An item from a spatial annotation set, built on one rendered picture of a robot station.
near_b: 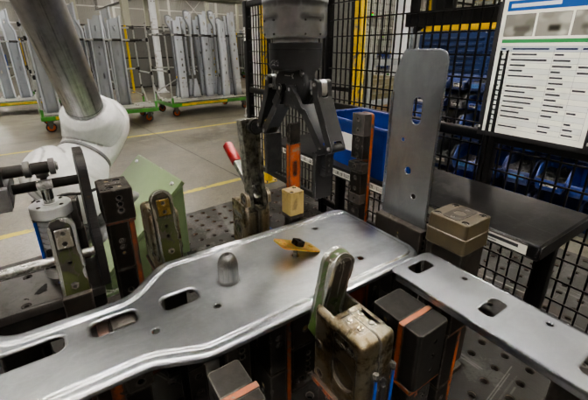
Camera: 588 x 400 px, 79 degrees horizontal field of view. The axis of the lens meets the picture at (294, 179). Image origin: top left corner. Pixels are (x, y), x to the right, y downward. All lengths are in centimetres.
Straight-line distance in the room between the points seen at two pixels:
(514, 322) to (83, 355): 54
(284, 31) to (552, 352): 51
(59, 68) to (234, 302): 75
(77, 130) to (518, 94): 114
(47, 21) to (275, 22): 61
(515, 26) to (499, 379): 74
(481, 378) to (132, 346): 70
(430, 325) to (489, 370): 40
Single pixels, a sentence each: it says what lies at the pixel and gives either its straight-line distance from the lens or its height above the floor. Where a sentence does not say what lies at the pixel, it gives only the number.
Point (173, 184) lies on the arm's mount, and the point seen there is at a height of 97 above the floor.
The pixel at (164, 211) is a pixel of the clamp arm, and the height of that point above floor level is 107.
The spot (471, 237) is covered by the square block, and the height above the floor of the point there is 103.
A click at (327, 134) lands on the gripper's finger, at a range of 47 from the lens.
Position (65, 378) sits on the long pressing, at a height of 100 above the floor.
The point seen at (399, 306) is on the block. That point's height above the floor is 98.
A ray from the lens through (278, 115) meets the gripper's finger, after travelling 58.
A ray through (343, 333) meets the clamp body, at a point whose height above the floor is 104.
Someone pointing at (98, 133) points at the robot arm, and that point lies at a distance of 120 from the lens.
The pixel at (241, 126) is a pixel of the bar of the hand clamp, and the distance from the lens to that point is 68.
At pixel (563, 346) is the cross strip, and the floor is 100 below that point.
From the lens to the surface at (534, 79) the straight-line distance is 92.
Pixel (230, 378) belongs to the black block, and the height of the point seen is 99.
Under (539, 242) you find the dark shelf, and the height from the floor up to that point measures 103.
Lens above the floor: 134
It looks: 20 degrees down
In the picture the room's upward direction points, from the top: straight up
